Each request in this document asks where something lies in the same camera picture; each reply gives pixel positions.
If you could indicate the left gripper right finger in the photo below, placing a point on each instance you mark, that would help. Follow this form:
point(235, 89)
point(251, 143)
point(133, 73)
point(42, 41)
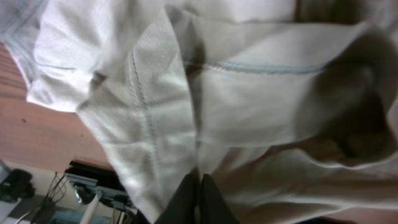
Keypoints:
point(213, 208)

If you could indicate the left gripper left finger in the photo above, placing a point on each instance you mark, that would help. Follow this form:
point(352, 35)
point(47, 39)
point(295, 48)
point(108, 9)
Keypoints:
point(181, 208)

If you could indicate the beige t-shirt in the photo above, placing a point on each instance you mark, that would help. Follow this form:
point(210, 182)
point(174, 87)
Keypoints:
point(289, 107)

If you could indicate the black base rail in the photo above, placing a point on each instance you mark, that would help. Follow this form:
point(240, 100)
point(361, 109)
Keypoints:
point(90, 182)

